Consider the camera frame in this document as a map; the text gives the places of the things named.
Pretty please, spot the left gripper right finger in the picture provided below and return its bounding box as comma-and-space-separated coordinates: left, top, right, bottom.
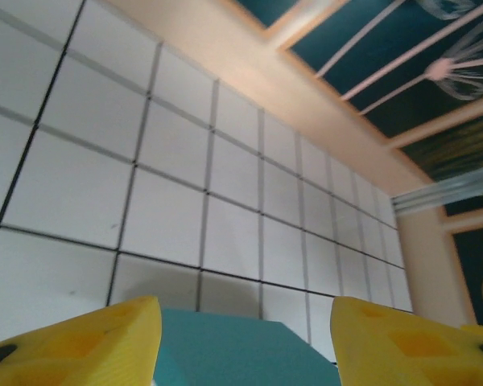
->
330, 297, 483, 386

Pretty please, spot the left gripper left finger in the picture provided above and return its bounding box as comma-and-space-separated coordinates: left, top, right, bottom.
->
0, 295, 163, 386

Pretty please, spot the aluminium corner post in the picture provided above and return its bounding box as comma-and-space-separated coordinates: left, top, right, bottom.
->
390, 163, 483, 213

